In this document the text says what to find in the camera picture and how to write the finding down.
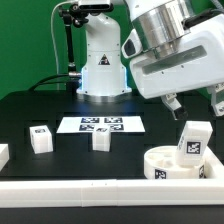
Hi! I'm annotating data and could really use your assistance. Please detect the white round stool seat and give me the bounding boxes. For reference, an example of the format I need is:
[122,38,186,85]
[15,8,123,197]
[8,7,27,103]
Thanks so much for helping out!
[144,146,205,179]

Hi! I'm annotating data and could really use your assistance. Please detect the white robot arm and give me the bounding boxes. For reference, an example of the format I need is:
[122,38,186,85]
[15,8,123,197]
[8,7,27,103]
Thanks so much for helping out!
[122,0,224,116]

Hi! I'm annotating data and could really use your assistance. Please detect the white cable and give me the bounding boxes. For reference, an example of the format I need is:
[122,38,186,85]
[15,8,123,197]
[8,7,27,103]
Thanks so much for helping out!
[50,0,78,91]

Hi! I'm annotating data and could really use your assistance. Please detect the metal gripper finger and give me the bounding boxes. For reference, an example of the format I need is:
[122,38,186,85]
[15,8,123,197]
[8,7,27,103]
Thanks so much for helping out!
[207,83,224,116]
[161,93,188,120]

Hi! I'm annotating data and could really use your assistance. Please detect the white U-shaped fence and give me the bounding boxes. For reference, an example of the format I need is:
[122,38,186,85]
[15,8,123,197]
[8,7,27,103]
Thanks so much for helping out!
[0,150,224,208]

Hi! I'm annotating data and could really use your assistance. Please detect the white marker paper sheet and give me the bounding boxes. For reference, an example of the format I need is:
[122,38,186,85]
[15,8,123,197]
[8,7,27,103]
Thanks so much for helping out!
[57,116,145,133]

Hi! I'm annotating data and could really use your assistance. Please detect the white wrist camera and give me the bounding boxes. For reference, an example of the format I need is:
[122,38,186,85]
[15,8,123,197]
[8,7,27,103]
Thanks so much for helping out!
[121,29,142,59]

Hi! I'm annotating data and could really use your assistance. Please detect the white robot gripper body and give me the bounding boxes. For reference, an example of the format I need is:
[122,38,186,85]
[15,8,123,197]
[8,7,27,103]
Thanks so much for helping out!
[130,20,224,99]

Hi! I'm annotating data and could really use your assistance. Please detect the black cables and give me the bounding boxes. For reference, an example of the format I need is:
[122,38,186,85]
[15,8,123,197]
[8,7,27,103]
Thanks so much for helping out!
[28,73,83,92]

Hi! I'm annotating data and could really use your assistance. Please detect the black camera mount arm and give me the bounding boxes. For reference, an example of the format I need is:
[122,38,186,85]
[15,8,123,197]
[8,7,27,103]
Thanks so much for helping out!
[59,3,88,75]

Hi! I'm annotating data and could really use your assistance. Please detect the white overhead camera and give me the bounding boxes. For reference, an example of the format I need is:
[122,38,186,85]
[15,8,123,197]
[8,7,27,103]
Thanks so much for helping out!
[78,0,113,13]

